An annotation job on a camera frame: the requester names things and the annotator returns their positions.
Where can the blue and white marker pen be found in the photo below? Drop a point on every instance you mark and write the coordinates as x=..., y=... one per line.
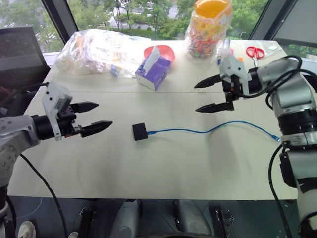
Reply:
x=224, y=48

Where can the colourful candy jar orange lid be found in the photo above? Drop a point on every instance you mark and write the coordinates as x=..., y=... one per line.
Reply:
x=208, y=32

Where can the black metal bracket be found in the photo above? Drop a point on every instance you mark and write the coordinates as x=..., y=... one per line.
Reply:
x=223, y=221
x=86, y=220

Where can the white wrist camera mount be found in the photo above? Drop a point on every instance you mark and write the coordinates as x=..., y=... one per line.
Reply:
x=50, y=99
x=234, y=67

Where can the dark slanted window panel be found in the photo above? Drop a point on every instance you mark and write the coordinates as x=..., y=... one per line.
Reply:
x=289, y=22

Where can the dark window frame beam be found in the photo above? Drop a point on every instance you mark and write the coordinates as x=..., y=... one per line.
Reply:
x=60, y=19

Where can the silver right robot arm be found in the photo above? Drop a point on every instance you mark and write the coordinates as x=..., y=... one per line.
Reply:
x=292, y=81

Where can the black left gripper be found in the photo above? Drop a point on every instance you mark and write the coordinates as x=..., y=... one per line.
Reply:
x=67, y=119

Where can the grey rounded robot leg shape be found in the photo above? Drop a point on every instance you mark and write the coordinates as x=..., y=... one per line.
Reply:
x=192, y=218
x=126, y=220

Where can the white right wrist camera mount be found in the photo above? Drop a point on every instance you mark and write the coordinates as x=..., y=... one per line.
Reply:
x=234, y=67

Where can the white shoe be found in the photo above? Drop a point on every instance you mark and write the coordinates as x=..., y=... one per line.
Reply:
x=26, y=229
x=73, y=235

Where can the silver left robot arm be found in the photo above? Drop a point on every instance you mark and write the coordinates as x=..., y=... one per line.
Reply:
x=15, y=134

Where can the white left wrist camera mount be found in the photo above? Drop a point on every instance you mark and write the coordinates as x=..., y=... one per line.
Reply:
x=50, y=99

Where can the small black adapter box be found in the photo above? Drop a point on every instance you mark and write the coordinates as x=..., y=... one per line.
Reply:
x=139, y=132

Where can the red plastic bowl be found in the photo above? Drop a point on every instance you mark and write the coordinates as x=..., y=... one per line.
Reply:
x=166, y=50

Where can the purple tissue box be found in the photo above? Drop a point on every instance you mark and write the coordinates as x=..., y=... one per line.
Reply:
x=156, y=74

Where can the clear plastic bag with items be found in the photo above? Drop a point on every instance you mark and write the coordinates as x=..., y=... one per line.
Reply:
x=94, y=52

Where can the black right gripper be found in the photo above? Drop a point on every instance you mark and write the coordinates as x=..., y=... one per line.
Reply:
x=230, y=86

